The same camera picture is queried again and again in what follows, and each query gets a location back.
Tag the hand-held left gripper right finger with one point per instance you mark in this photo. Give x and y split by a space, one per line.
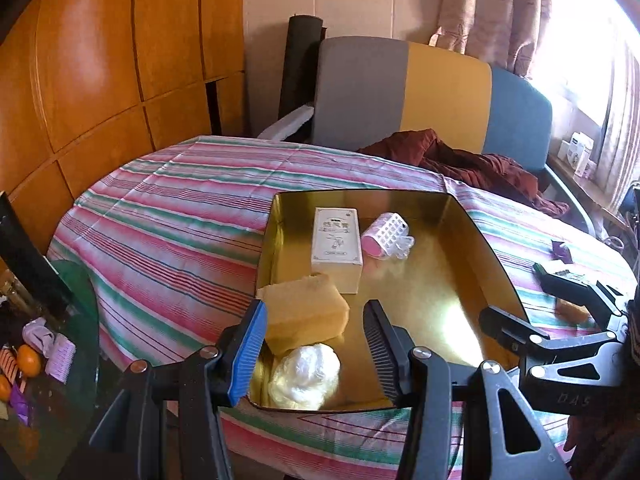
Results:
380 355

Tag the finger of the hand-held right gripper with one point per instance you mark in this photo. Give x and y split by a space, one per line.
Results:
505 327
570 282

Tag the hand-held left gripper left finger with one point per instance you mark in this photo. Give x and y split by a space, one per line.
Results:
247 355

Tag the yellow sponge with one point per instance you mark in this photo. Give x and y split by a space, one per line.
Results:
572 311

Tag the gold metal tray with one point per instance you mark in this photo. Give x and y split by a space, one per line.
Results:
440 280

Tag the small purple object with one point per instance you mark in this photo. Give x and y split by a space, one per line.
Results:
561 251

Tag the white crumpled plastic bag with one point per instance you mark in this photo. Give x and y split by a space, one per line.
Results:
305 375

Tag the thick yellow sponge block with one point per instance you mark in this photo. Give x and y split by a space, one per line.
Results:
305 315

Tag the wooden windowsill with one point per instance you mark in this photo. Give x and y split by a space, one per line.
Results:
590 192

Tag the small white carton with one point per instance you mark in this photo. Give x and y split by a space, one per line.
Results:
586 165

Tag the pink hair roller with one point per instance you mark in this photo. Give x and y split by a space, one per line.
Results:
385 235

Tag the white printed carton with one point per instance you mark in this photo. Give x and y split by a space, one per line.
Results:
336 240

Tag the striped bed sheet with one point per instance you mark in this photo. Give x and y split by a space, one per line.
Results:
175 240

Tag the white boxes on sill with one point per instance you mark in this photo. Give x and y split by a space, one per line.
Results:
581 144

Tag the dark red jacket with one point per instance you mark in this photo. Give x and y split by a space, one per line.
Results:
475 165

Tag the patterned beige curtain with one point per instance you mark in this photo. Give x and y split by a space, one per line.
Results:
625 135
480 10

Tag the glass side table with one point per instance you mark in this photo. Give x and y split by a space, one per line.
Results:
80 300

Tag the pink brush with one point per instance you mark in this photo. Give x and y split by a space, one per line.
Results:
61 360

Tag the pale lilac cloth item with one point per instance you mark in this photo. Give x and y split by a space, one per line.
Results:
39 335

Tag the orange fruit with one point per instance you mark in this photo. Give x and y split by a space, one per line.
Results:
4 387
29 361

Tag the white foam strip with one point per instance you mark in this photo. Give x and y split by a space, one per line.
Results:
285 127

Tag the purple wrapper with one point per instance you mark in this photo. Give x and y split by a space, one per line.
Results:
20 404

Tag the orange striped packet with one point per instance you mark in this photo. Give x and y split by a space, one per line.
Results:
9 365

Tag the grey yellow blue sofa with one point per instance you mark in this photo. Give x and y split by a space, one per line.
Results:
360 90

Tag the black rolled mat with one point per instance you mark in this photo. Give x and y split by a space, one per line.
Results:
297 70

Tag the wooden wardrobe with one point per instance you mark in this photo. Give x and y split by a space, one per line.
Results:
100 60

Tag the black frame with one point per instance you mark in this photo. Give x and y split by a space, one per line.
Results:
30 260

